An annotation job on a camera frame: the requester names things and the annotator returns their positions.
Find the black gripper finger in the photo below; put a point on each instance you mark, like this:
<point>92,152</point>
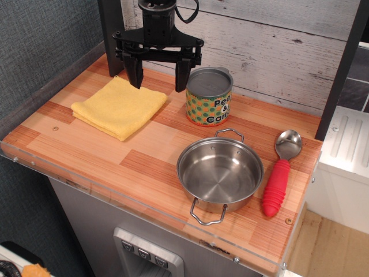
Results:
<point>182,72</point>
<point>134,70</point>

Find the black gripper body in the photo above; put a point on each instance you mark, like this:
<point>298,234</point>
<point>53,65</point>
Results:
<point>159,39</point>

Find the yellow cloth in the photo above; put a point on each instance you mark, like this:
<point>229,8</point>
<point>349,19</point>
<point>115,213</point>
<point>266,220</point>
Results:
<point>119,109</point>

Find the peas and carrots toy can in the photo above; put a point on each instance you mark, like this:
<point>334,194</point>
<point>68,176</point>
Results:
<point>208,96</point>

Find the small steel pot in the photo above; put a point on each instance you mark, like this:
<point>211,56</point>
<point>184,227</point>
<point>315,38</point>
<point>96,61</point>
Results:
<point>219,174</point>

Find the silver dispenser panel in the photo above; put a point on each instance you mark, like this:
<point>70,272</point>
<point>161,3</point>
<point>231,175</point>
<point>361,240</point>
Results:
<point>140,257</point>

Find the white toy sink unit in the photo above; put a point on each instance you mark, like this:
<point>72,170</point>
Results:
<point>339,186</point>

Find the orange object bottom left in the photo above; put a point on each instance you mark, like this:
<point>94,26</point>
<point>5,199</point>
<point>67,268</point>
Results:
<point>35,270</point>

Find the dark grey left post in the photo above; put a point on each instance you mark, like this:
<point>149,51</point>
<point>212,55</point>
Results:
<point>111,18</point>

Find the dark grey post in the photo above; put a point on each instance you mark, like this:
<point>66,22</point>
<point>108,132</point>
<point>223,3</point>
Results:
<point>111,18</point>
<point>348,55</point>

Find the spoon with red handle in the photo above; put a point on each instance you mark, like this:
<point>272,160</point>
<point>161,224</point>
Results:
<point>288,145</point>

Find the dark grey right post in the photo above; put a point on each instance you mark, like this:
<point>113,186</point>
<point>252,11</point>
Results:
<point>348,55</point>

